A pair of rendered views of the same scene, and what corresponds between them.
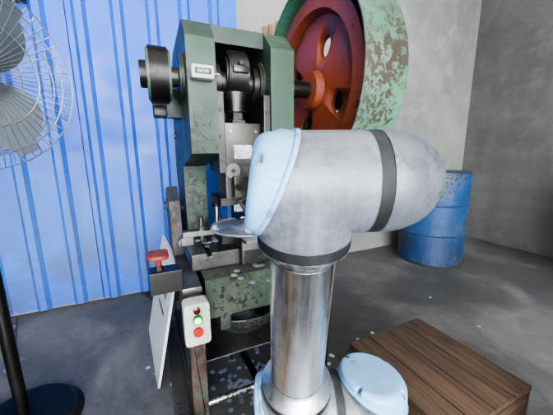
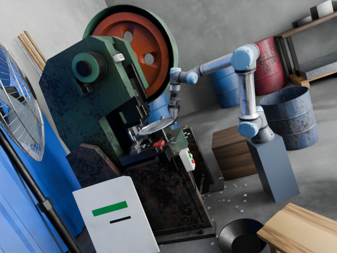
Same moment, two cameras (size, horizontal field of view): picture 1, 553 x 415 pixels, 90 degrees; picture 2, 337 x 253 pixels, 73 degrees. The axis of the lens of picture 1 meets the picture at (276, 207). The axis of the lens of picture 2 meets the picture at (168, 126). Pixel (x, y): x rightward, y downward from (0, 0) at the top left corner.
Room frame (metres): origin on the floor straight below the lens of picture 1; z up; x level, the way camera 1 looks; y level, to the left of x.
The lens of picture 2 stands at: (-0.18, 1.24, 1.15)
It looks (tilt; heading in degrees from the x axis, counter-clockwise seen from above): 14 degrees down; 315
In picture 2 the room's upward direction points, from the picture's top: 24 degrees counter-clockwise
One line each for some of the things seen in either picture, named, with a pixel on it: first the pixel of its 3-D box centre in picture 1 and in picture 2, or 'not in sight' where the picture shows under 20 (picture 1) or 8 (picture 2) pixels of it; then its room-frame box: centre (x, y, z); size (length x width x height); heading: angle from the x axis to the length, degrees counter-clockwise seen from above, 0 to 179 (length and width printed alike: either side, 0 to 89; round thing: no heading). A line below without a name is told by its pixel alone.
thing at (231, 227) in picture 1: (248, 226); (156, 125); (1.04, 0.11, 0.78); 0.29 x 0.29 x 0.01
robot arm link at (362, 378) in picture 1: (367, 401); (255, 117); (0.42, -0.16, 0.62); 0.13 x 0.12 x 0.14; 92
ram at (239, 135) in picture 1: (239, 159); (132, 98); (1.12, 0.14, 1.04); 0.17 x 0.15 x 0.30; 24
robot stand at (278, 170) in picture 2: not in sight; (272, 165); (0.42, -0.17, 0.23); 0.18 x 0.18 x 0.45; 42
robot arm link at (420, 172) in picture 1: (364, 171); (222, 62); (0.51, -0.16, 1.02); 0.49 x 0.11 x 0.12; 2
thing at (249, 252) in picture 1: (253, 245); (165, 131); (1.00, 0.09, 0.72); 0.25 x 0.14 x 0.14; 24
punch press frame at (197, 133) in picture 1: (230, 202); (124, 131); (1.29, 0.22, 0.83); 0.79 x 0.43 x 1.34; 24
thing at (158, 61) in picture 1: (166, 83); (90, 71); (1.07, 0.39, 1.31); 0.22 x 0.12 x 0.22; 24
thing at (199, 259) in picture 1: (239, 243); (148, 143); (1.16, 0.16, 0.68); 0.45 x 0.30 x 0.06; 114
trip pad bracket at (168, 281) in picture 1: (168, 294); (168, 161); (0.82, 0.35, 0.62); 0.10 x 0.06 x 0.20; 114
